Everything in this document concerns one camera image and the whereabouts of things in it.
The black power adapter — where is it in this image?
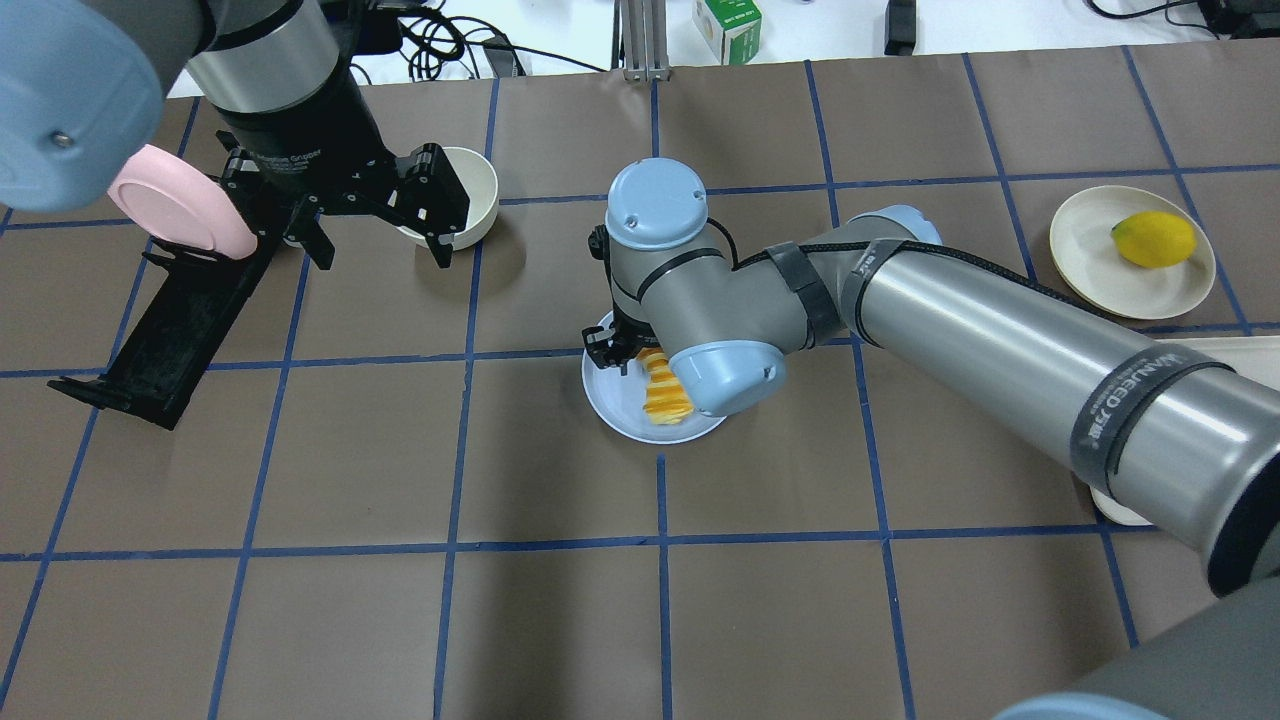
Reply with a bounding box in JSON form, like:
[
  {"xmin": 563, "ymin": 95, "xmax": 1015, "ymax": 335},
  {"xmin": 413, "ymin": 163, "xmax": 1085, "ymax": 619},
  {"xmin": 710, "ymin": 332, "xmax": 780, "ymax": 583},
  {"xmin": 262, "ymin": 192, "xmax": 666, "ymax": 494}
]
[{"xmin": 883, "ymin": 0, "xmax": 918, "ymax": 56}]

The spiral bread roll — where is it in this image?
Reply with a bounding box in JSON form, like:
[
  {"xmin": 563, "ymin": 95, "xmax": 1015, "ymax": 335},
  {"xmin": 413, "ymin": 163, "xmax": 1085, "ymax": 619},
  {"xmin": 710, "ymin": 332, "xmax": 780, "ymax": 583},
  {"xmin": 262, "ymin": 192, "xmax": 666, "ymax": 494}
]
[{"xmin": 636, "ymin": 347, "xmax": 695, "ymax": 427}]

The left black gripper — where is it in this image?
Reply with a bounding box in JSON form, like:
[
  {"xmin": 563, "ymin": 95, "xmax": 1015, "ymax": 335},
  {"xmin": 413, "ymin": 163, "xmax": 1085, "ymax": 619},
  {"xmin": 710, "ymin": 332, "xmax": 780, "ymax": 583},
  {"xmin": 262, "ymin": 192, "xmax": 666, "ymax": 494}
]
[{"xmin": 218, "ymin": 76, "xmax": 470, "ymax": 272}]

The pink plate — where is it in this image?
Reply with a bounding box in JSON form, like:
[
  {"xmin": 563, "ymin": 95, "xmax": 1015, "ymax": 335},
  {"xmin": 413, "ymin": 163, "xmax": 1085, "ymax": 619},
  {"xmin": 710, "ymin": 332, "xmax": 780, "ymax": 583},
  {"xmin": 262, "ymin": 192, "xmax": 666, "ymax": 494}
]
[{"xmin": 108, "ymin": 143, "xmax": 259, "ymax": 260}]

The black dish rack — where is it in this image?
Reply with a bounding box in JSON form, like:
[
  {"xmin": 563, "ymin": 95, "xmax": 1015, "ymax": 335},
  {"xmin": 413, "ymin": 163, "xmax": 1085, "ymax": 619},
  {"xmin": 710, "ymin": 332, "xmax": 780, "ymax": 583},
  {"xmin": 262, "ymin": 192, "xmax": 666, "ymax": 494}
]
[{"xmin": 47, "ymin": 150, "xmax": 301, "ymax": 432}]

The aluminium frame post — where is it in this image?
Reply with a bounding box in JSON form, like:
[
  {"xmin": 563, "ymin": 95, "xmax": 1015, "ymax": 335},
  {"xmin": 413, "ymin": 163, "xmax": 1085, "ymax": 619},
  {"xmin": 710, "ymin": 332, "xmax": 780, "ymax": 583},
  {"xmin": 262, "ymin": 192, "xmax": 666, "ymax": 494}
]
[{"xmin": 611, "ymin": 1, "xmax": 671, "ymax": 83}]

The yellow lemon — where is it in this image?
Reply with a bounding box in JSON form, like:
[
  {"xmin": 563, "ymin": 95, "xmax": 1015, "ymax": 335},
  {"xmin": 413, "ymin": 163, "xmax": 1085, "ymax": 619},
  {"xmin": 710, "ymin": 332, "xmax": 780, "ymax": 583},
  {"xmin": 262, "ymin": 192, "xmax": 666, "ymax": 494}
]
[{"xmin": 1110, "ymin": 211, "xmax": 1199, "ymax": 269}]

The green white carton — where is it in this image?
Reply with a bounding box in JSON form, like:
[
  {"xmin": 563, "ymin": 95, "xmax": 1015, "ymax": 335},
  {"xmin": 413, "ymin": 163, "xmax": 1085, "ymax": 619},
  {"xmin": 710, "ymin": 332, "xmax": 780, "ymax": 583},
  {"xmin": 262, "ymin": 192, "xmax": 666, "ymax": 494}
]
[{"xmin": 692, "ymin": 1, "xmax": 763, "ymax": 67}]

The cream bowl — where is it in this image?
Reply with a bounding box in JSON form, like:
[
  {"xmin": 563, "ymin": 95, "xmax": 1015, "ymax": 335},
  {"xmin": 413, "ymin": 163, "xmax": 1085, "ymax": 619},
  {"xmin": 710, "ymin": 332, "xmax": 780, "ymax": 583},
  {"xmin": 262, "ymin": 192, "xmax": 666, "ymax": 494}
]
[{"xmin": 442, "ymin": 146, "xmax": 498, "ymax": 251}]

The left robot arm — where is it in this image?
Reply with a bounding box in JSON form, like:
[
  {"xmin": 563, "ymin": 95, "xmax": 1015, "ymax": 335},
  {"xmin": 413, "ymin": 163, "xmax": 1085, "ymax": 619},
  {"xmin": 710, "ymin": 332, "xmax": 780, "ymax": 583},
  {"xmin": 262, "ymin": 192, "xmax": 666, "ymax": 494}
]
[{"xmin": 3, "ymin": 1, "xmax": 468, "ymax": 269}]

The black cables bundle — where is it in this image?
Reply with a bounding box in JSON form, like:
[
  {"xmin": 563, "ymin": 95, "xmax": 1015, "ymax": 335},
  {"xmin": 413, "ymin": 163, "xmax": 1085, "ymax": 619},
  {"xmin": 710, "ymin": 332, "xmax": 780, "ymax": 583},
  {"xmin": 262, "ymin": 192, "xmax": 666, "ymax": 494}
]
[{"xmin": 346, "ymin": 0, "xmax": 608, "ymax": 87}]

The white rectangular tray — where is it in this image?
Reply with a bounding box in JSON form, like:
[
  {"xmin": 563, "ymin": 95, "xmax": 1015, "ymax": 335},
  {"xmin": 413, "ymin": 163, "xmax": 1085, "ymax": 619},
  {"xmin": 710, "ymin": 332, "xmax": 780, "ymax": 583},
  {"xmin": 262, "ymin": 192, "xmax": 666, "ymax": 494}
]
[{"xmin": 1091, "ymin": 336, "xmax": 1279, "ymax": 528}]

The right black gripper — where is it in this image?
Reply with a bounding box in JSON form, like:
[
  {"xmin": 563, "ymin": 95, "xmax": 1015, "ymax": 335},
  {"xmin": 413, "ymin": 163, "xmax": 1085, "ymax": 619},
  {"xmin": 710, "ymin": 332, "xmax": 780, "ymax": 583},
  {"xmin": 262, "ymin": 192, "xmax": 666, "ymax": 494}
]
[{"xmin": 582, "ymin": 304, "xmax": 660, "ymax": 375}]

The cream round plate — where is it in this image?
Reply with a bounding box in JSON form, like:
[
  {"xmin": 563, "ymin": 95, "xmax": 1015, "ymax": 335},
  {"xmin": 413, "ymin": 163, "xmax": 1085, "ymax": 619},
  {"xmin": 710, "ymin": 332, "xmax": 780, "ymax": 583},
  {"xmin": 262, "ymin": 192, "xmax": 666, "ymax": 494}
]
[{"xmin": 1050, "ymin": 184, "xmax": 1217, "ymax": 320}]

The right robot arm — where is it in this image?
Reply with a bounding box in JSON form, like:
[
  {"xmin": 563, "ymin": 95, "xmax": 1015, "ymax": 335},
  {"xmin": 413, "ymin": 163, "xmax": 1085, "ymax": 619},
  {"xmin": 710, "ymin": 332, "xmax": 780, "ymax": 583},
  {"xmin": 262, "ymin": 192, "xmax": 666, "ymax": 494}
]
[{"xmin": 582, "ymin": 158, "xmax": 1279, "ymax": 719}]

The blue plate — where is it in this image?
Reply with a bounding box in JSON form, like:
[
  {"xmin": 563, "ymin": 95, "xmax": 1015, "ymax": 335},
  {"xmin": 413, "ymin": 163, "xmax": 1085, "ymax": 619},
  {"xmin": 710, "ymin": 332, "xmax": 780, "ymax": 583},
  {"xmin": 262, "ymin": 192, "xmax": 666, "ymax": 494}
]
[{"xmin": 581, "ymin": 354, "xmax": 724, "ymax": 445}]

